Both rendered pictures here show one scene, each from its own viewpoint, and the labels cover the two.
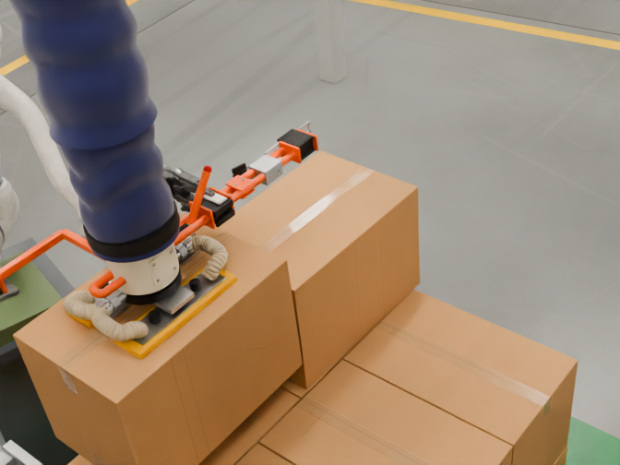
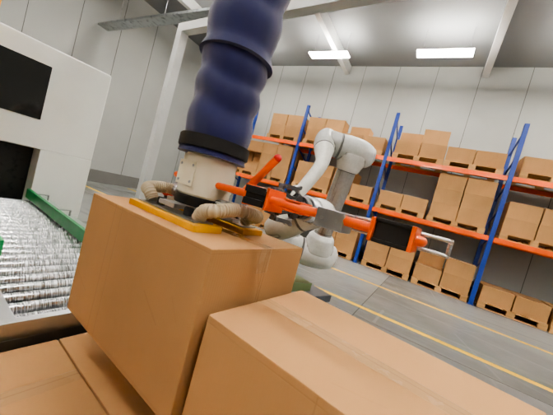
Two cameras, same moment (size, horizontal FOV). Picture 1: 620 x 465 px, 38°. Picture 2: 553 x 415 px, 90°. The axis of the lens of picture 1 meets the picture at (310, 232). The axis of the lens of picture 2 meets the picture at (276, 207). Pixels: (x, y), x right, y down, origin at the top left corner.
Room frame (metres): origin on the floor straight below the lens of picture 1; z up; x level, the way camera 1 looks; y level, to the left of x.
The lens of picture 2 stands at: (1.88, -0.51, 1.22)
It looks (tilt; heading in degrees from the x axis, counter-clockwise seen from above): 3 degrees down; 81
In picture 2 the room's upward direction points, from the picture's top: 16 degrees clockwise
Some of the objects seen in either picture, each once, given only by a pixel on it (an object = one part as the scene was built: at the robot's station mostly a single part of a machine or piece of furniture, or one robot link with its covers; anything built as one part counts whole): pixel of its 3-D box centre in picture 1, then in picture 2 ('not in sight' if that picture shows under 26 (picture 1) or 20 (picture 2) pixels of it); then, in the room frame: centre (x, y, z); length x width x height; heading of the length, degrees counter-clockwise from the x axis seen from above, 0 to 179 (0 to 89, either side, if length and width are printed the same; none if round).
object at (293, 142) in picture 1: (298, 146); (394, 234); (2.20, 0.00, 1.21); 0.08 x 0.07 x 0.05; 137
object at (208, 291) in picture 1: (176, 304); (173, 209); (1.71, 0.35, 1.10); 0.34 x 0.10 x 0.05; 137
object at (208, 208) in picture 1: (211, 208); (264, 198); (1.95, 0.25, 1.20); 0.10 x 0.08 x 0.06; 47
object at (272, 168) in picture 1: (266, 170); (334, 220); (2.11, 0.10, 1.20); 0.07 x 0.07 x 0.04; 47
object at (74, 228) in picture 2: not in sight; (62, 214); (0.57, 1.90, 0.60); 1.60 x 0.11 x 0.09; 137
